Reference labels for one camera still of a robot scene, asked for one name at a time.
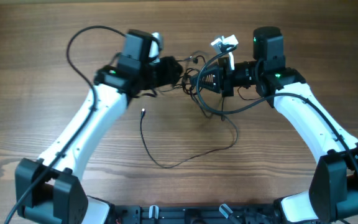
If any thick black USB-A cable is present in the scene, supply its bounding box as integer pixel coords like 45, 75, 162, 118
157, 51, 226, 122

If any thin black micro-USB cable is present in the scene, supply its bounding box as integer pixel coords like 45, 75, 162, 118
139, 108, 239, 169

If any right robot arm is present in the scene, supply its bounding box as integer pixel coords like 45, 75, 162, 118
190, 26, 358, 223

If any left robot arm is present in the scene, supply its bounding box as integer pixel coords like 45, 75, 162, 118
7, 29, 183, 223

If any black right camera cable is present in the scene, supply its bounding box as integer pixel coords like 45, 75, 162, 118
195, 45, 358, 224

